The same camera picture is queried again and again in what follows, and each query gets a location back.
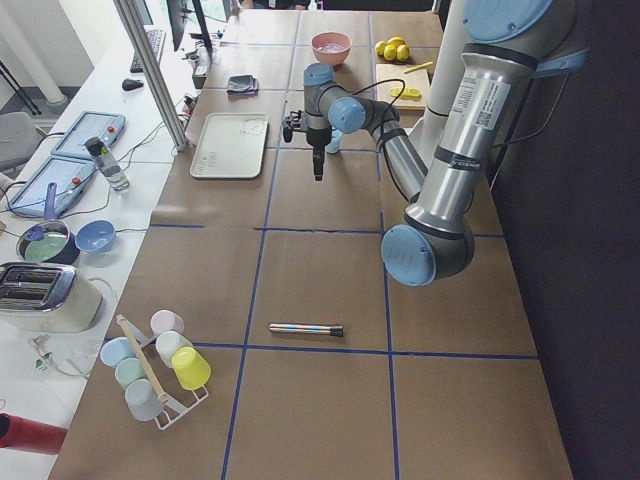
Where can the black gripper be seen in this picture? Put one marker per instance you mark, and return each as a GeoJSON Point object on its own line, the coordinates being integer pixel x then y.
{"type": "Point", "coordinates": [318, 137]}

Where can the steel muddler black tip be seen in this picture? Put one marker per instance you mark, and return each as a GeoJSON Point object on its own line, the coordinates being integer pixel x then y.
{"type": "Point", "coordinates": [326, 330]}

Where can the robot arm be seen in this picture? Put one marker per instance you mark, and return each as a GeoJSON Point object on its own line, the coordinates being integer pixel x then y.
{"type": "Point", "coordinates": [489, 51]}

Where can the light blue cup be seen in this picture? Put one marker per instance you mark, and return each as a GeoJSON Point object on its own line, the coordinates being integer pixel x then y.
{"type": "Point", "coordinates": [335, 143]}

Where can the pile of ice cubes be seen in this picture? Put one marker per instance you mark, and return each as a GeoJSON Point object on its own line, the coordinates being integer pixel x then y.
{"type": "Point", "coordinates": [331, 48]}

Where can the pink cup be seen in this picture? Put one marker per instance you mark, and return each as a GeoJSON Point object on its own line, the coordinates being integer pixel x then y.
{"type": "Point", "coordinates": [166, 320]}

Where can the white cup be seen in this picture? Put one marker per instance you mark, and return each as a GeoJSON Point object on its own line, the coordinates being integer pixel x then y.
{"type": "Point", "coordinates": [168, 343]}

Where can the yellow cup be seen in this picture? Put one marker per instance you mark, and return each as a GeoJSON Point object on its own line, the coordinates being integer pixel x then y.
{"type": "Point", "coordinates": [191, 368]}

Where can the blue cup on rack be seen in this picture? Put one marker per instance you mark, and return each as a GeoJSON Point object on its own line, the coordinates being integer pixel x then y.
{"type": "Point", "coordinates": [115, 351]}

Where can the green cup on rack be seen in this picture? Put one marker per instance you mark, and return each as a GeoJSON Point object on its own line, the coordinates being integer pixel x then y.
{"type": "Point", "coordinates": [127, 371]}

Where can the grey cup on rack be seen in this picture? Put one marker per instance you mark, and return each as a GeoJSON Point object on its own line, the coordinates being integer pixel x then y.
{"type": "Point", "coordinates": [142, 400]}

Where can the cream bear tray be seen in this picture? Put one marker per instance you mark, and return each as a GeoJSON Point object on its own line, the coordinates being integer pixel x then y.
{"type": "Point", "coordinates": [230, 146]}

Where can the grey folded cloth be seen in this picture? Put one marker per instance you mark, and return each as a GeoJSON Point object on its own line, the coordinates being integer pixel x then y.
{"type": "Point", "coordinates": [242, 85]}

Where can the pink bowl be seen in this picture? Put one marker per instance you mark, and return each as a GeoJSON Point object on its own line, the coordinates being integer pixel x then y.
{"type": "Point", "coordinates": [331, 37]}

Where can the lemon slices row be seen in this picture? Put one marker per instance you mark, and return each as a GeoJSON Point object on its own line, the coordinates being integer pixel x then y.
{"type": "Point", "coordinates": [404, 93]}

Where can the whole lemon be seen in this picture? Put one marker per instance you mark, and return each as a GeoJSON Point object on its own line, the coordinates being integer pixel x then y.
{"type": "Point", "coordinates": [380, 47]}
{"type": "Point", "coordinates": [396, 41]}
{"type": "Point", "coordinates": [402, 53]}
{"type": "Point", "coordinates": [390, 53]}

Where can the bamboo cutting board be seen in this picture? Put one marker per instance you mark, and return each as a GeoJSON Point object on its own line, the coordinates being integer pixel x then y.
{"type": "Point", "coordinates": [389, 76]}

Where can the yellow green knife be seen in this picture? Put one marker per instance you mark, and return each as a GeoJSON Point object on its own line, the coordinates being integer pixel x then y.
{"type": "Point", "coordinates": [414, 68]}

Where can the black monitor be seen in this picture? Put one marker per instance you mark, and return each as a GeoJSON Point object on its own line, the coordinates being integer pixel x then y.
{"type": "Point", "coordinates": [177, 11]}

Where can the black computer mouse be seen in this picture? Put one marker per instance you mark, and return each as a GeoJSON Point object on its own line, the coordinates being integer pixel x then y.
{"type": "Point", "coordinates": [131, 84]}

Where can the clear water bottle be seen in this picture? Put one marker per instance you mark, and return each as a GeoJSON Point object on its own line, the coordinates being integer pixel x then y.
{"type": "Point", "coordinates": [106, 163]}

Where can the teach pendant far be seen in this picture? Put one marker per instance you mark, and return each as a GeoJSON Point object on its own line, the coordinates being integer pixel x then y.
{"type": "Point", "coordinates": [104, 125]}

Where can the blue bowl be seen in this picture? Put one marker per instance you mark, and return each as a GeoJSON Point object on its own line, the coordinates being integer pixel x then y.
{"type": "Point", "coordinates": [96, 237]}

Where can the cream toaster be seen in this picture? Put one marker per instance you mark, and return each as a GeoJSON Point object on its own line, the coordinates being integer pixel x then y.
{"type": "Point", "coordinates": [52, 298]}

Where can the red cylinder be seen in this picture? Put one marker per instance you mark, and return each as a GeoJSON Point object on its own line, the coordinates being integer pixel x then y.
{"type": "Point", "coordinates": [28, 435]}

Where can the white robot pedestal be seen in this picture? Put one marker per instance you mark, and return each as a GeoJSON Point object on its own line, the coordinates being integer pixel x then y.
{"type": "Point", "coordinates": [447, 76]}

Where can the aluminium frame post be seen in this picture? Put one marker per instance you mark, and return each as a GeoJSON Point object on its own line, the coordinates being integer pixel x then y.
{"type": "Point", "coordinates": [134, 28]}

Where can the purple handled saucepan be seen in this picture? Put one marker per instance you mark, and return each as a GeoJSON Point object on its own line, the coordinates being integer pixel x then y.
{"type": "Point", "coordinates": [51, 240]}

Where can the cup rack with wooden handle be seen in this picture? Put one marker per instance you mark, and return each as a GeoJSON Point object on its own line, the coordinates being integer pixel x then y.
{"type": "Point", "coordinates": [174, 408]}

